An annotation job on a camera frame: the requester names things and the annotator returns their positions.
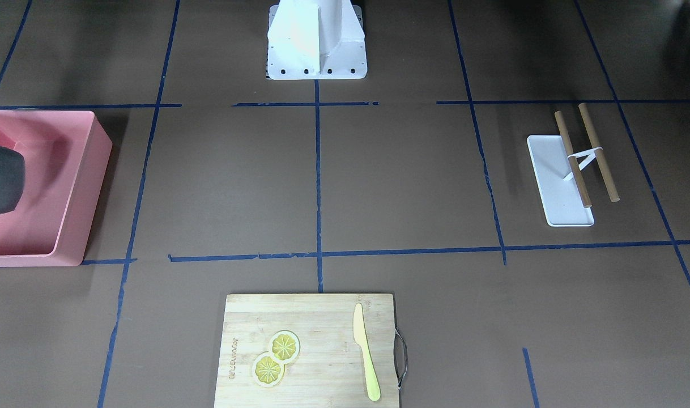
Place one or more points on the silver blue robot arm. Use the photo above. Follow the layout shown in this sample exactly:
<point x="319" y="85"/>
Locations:
<point x="12" y="179"/>

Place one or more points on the yellow plastic knife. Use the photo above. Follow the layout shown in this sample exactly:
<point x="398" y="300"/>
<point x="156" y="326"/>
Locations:
<point x="360" y="336"/>

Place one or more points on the bamboo cutting board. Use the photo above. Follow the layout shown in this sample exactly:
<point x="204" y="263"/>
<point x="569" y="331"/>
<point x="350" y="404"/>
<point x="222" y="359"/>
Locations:
<point x="328" y="371"/>

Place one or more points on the lemon slice one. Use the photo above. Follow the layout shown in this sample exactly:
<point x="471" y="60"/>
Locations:
<point x="284" y="347"/>

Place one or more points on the lemon slice two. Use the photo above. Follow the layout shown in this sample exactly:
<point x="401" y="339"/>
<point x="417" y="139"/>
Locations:
<point x="266" y="371"/>

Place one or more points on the white towel rack base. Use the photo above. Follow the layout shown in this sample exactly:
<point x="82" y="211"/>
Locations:
<point x="561" y="201"/>

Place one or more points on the wooden rack bar near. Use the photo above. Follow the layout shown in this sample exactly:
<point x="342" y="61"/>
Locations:
<point x="575" y="171"/>

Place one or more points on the wooden rack bar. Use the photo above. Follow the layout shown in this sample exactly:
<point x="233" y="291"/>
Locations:
<point x="575" y="171"/>
<point x="607" y="176"/>

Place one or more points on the wooden rack bar far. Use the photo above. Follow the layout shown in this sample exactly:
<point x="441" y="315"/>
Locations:
<point x="607" y="176"/>

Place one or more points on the pink plastic bin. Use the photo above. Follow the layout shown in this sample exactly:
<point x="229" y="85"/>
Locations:
<point x="66" y="155"/>

